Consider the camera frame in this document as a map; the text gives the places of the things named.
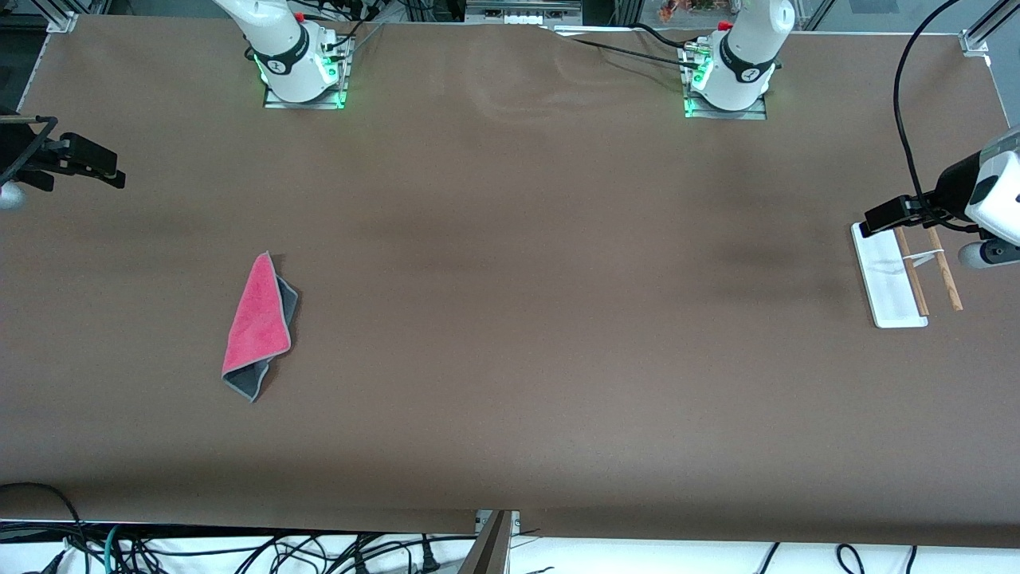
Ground pink and grey towel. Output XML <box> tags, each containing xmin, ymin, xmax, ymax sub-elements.
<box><xmin>221</xmin><ymin>251</ymin><xmax>300</xmax><ymax>403</ymax></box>

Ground white towel rack wooden rods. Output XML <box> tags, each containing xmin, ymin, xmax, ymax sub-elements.
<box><xmin>850</xmin><ymin>222</ymin><xmax>964</xmax><ymax>329</ymax></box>

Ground grey power strip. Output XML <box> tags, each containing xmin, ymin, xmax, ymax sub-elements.
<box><xmin>465</xmin><ymin>0</ymin><xmax>583</xmax><ymax>26</ymax></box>

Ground grey support beam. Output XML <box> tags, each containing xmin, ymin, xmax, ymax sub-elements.
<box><xmin>457</xmin><ymin>510</ymin><xmax>520</xmax><ymax>574</ymax></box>

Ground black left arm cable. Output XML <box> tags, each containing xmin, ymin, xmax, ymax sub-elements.
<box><xmin>892</xmin><ymin>0</ymin><xmax>961</xmax><ymax>234</ymax></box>

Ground black cable on table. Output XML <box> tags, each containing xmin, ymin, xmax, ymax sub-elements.
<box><xmin>554</xmin><ymin>22</ymin><xmax>718</xmax><ymax>65</ymax></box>

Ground black floor cable loop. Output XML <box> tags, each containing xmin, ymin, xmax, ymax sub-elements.
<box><xmin>0</xmin><ymin>482</ymin><xmax>84</xmax><ymax>574</ymax></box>

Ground teal floor cable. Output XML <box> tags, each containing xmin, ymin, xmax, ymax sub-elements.
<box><xmin>102</xmin><ymin>524</ymin><xmax>127</xmax><ymax>574</ymax></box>

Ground tangled black floor cables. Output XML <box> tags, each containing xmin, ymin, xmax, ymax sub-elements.
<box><xmin>120</xmin><ymin>533</ymin><xmax>479</xmax><ymax>574</ymax></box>

